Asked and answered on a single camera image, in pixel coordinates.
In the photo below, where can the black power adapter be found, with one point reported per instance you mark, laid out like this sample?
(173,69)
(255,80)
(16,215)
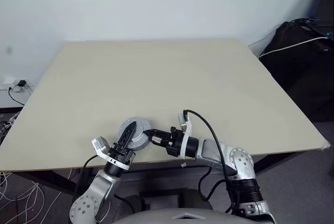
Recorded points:
(21,83)

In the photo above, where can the white wall socket strip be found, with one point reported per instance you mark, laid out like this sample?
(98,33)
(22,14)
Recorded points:
(6,81)

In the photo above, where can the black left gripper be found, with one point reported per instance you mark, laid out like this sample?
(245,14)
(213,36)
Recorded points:
(121,154)

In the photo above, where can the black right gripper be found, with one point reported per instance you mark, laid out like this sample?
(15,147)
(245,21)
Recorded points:
(175,143)

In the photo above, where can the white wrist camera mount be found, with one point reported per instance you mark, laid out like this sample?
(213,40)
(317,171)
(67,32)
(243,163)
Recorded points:
(100,144)
(188,130)

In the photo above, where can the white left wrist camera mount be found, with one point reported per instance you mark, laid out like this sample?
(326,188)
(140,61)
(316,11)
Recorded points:
(100,144)

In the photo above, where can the large black bag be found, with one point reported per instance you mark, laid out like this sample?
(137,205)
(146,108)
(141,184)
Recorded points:
(295,77)

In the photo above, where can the grey robot torso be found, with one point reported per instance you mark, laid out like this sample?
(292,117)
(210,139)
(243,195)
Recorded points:
(195,217)

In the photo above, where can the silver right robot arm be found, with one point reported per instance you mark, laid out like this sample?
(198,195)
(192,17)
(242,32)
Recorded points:
(240,161)

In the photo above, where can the small white clip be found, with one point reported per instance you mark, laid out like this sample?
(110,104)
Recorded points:
(183,165)

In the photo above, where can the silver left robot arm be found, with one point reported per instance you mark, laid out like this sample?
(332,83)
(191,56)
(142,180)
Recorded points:
(96,190)

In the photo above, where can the black metal table frame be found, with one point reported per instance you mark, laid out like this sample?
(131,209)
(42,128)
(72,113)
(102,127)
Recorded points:
(60,189)

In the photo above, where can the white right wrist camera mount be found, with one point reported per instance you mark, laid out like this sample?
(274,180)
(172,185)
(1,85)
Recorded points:
(188,130)

